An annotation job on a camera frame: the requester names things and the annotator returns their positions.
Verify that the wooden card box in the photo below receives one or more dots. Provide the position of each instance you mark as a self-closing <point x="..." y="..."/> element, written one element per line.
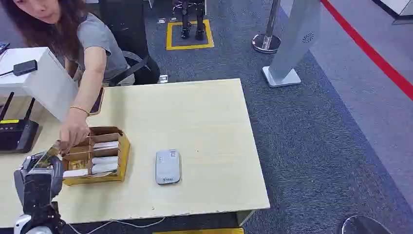
<point x="122" y="158"/>

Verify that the person's left hand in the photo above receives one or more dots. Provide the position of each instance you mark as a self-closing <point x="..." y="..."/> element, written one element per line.
<point x="74" y="129"/>

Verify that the black smartphone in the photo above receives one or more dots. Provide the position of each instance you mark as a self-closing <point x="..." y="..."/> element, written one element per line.
<point x="97" y="101"/>

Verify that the desk leg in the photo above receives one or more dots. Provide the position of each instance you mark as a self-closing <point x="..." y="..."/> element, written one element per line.
<point x="243" y="218"/>

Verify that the gold patterned card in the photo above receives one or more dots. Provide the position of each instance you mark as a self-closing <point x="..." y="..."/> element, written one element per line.
<point x="79" y="164"/>
<point x="48" y="156"/>

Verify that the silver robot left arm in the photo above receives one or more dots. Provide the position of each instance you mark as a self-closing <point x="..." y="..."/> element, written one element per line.
<point x="22" y="224"/>

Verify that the grey kiosk stand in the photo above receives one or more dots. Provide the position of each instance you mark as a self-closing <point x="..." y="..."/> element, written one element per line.
<point x="293" y="38"/>

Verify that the black router with antennas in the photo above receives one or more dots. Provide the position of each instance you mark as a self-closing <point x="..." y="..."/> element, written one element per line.
<point x="16" y="135"/>

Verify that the person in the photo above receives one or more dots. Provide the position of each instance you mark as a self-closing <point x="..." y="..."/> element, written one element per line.
<point x="96" y="42"/>

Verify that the white card stack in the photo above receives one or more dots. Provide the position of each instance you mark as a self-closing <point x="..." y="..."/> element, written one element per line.
<point x="105" y="164"/>
<point x="106" y="145"/>
<point x="75" y="173"/>

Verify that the round chrome base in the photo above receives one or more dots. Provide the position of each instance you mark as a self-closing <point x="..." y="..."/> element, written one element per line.
<point x="364" y="226"/>

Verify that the black robot legs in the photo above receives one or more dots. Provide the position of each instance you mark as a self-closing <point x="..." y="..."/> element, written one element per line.
<point x="185" y="19"/>

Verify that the white platform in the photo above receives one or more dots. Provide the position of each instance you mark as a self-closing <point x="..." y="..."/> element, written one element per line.
<point x="400" y="6"/>

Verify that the black chair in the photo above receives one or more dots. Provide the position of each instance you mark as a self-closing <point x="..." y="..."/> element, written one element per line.
<point x="129" y="29"/>

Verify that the grey card reader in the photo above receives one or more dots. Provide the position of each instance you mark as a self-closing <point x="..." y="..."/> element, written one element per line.
<point x="167" y="167"/>

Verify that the chrome stanchion post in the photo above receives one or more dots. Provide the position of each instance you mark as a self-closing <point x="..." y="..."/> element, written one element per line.
<point x="266" y="42"/>

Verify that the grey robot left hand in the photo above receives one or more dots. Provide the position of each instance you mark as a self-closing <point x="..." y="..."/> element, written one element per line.
<point x="37" y="190"/>

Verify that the yellow floor tape strip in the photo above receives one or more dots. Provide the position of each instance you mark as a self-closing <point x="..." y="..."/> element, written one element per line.
<point x="200" y="231"/>

